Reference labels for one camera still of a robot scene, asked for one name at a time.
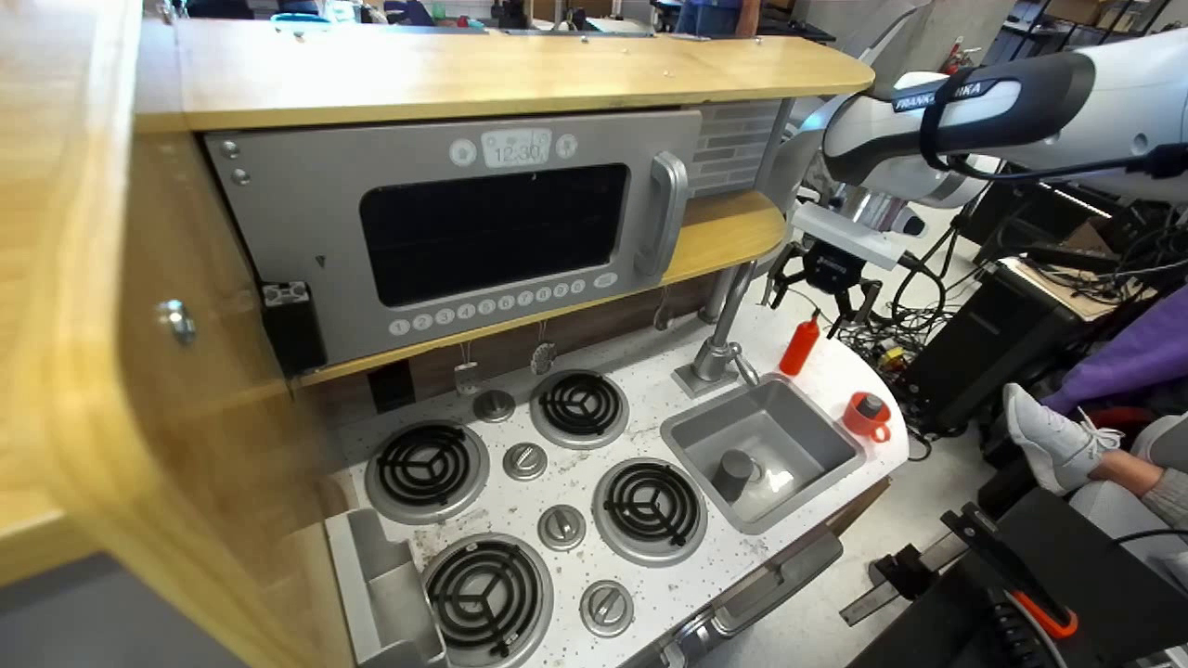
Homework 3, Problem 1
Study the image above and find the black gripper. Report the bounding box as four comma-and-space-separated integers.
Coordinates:
762, 241, 878, 338

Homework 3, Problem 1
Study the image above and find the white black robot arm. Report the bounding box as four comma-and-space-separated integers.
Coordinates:
814, 28, 1188, 207

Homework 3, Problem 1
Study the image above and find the back right stove burner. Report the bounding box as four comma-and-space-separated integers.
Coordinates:
529, 372, 627, 448

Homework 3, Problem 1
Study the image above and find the stove burner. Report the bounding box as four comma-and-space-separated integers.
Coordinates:
421, 534, 551, 668
588, 459, 710, 566
529, 372, 627, 448
363, 423, 489, 523

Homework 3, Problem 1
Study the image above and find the front right stove burner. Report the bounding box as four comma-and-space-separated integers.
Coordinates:
588, 459, 710, 566

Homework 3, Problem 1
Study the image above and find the silver stove knob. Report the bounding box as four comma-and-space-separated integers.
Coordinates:
580, 578, 633, 639
501, 443, 544, 481
539, 505, 587, 554
470, 391, 514, 423

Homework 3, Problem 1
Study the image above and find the back left stove burner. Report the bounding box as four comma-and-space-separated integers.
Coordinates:
363, 423, 489, 523

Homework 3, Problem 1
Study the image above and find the front left stove burner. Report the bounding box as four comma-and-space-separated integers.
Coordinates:
421, 534, 551, 668

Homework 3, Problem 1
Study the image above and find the small wooden lower shelf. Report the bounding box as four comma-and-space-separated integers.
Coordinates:
659, 193, 786, 284

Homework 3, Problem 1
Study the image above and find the grey toy faucet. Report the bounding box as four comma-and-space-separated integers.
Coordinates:
675, 263, 754, 398

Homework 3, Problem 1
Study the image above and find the grey toy sink basin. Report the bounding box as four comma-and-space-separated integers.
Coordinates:
659, 375, 863, 534

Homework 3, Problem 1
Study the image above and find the dark grey cup in sink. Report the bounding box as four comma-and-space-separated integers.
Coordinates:
713, 448, 757, 502

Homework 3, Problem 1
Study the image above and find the purple cloth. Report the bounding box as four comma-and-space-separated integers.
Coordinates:
1043, 284, 1188, 411

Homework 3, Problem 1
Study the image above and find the black case with orange latch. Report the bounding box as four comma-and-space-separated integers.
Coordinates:
847, 494, 1188, 668

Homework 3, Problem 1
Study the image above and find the grey toy microwave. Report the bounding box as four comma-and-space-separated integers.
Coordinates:
204, 110, 701, 362

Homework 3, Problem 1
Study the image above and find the wooden top shelf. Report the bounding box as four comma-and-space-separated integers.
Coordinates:
133, 20, 871, 131

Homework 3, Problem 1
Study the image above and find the wooden side panel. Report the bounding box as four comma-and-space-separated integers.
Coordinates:
0, 0, 352, 668

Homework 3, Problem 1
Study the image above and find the grey microwave door handle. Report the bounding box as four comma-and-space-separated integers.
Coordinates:
649, 153, 689, 278

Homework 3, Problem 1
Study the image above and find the grey oven door handle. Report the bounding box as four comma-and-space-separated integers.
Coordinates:
665, 532, 841, 668

